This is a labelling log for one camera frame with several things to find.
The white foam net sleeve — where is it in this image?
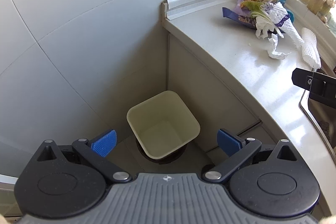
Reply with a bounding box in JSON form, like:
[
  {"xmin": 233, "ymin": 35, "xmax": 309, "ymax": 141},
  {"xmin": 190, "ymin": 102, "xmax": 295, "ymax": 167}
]
[{"xmin": 301, "ymin": 27, "xmax": 322, "ymax": 71}]

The small white tissue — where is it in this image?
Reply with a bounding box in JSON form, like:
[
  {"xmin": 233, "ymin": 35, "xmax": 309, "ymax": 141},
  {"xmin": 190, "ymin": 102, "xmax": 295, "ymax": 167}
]
[{"xmin": 266, "ymin": 34, "xmax": 289, "ymax": 60}]

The blue plastic cup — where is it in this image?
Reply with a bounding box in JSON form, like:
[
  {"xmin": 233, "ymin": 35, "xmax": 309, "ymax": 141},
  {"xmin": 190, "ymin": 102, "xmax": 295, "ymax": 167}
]
[{"xmin": 287, "ymin": 10, "xmax": 295, "ymax": 23}]

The white foam net purple band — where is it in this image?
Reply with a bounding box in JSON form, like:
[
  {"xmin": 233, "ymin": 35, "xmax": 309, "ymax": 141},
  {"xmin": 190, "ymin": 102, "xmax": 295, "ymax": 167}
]
[{"xmin": 261, "ymin": 2, "xmax": 304, "ymax": 48}]

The blue noodle wrapper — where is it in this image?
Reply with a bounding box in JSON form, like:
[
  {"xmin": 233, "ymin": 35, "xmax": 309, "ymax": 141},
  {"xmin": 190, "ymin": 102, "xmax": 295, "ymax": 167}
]
[{"xmin": 222, "ymin": 7, "xmax": 256, "ymax": 30}]

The green cabbage leaf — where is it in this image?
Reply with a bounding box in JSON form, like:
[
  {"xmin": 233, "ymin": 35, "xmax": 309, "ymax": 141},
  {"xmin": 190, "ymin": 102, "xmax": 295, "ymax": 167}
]
[{"xmin": 249, "ymin": 1, "xmax": 284, "ymax": 38}]

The lilac plastic bag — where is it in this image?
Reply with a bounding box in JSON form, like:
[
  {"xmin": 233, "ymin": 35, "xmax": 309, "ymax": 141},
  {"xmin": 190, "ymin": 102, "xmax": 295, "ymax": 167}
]
[{"xmin": 234, "ymin": 0, "xmax": 251, "ymax": 16}]

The steel kitchen sink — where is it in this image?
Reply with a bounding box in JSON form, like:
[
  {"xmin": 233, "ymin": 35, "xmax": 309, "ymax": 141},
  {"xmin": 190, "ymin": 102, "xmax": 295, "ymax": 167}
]
[{"xmin": 299, "ymin": 61, "xmax": 336, "ymax": 159}]

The cream square trash bin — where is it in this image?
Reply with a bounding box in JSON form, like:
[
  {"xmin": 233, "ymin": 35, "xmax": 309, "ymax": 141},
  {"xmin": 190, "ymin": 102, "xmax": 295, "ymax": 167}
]
[{"xmin": 126, "ymin": 90, "xmax": 201, "ymax": 160}]

